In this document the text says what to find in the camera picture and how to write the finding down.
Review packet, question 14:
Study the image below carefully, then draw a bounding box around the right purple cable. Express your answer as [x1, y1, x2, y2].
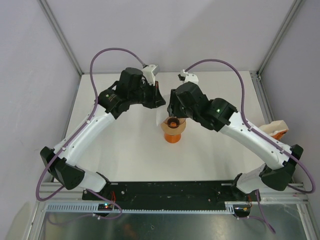
[184, 59, 317, 235]

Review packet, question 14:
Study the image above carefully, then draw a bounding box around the white paper coffee filter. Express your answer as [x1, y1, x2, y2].
[156, 106, 168, 126]

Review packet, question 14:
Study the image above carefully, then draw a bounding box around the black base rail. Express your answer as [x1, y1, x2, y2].
[98, 180, 261, 210]

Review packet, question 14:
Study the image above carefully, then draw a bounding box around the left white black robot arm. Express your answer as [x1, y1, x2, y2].
[40, 64, 166, 200]

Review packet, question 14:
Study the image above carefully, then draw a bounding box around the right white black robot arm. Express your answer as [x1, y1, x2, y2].
[167, 82, 304, 201]

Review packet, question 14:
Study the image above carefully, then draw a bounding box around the grey slotted cable duct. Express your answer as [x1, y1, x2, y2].
[45, 202, 235, 215]

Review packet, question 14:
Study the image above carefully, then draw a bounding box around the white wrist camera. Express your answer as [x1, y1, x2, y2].
[142, 64, 160, 86]
[178, 69, 199, 85]

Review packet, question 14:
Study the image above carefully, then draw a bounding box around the right aluminium frame post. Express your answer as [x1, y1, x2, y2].
[256, 0, 305, 76]

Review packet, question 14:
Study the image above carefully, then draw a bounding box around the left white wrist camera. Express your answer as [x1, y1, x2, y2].
[142, 64, 160, 86]

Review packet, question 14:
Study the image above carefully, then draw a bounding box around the aluminium frame post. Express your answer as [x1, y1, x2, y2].
[37, 0, 84, 77]
[256, 0, 305, 76]

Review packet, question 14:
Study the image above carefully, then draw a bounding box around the left aluminium frame post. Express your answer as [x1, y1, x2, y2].
[37, 0, 84, 77]

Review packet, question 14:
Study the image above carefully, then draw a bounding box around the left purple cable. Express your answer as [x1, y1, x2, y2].
[35, 47, 147, 225]

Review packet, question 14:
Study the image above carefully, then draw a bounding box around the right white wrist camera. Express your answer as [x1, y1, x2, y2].
[178, 69, 199, 85]

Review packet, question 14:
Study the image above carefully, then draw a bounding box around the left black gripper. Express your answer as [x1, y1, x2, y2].
[128, 79, 165, 109]

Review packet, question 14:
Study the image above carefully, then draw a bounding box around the orange glass flask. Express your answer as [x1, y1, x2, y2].
[164, 128, 181, 144]

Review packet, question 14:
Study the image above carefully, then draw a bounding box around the purple cable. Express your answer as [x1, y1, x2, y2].
[184, 59, 317, 235]
[35, 47, 147, 225]

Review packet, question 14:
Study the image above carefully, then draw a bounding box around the white orange box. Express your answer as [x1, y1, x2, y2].
[259, 120, 289, 141]

